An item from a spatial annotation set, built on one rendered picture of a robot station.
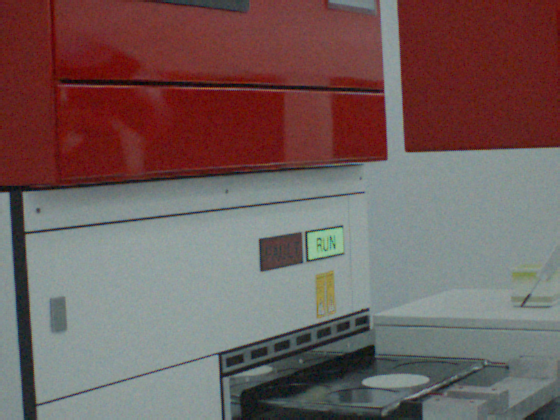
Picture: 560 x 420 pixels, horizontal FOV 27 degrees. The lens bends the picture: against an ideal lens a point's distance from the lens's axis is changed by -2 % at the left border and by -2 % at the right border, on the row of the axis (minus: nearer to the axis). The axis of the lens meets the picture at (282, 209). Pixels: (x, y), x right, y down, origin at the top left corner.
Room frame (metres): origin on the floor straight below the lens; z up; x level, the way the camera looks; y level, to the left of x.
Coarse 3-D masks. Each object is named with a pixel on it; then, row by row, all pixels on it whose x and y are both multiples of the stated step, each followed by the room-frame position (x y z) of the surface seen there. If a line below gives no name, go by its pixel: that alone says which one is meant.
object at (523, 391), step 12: (504, 384) 1.76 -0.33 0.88; (516, 384) 1.75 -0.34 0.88; (528, 384) 1.75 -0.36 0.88; (540, 384) 1.74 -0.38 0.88; (552, 384) 1.75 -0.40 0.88; (516, 396) 1.67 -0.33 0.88; (528, 396) 1.67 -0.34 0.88; (540, 396) 1.71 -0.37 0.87; (552, 396) 1.75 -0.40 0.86; (516, 408) 1.62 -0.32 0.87; (528, 408) 1.66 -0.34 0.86
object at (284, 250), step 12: (264, 240) 1.72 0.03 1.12; (276, 240) 1.75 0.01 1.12; (288, 240) 1.78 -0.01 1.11; (300, 240) 1.81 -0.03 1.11; (264, 252) 1.72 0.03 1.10; (276, 252) 1.75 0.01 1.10; (288, 252) 1.77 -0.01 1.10; (300, 252) 1.80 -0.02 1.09; (264, 264) 1.72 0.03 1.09; (276, 264) 1.74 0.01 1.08
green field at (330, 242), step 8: (320, 232) 1.86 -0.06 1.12; (328, 232) 1.88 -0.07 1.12; (336, 232) 1.90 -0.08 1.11; (312, 240) 1.84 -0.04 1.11; (320, 240) 1.86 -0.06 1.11; (328, 240) 1.88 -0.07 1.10; (336, 240) 1.90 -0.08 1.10; (312, 248) 1.83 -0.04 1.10; (320, 248) 1.86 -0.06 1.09; (328, 248) 1.88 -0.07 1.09; (336, 248) 1.90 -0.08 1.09; (312, 256) 1.83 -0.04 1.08; (320, 256) 1.85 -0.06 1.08
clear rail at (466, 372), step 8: (488, 360) 1.85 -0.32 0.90; (464, 368) 1.78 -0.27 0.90; (472, 368) 1.79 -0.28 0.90; (480, 368) 1.81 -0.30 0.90; (456, 376) 1.74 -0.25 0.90; (464, 376) 1.76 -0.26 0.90; (440, 384) 1.69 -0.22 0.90; (448, 384) 1.71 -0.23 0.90; (416, 392) 1.63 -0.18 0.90; (424, 392) 1.64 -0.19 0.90; (432, 392) 1.66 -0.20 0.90; (400, 400) 1.58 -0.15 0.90; (384, 408) 1.54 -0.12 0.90; (392, 408) 1.55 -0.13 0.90
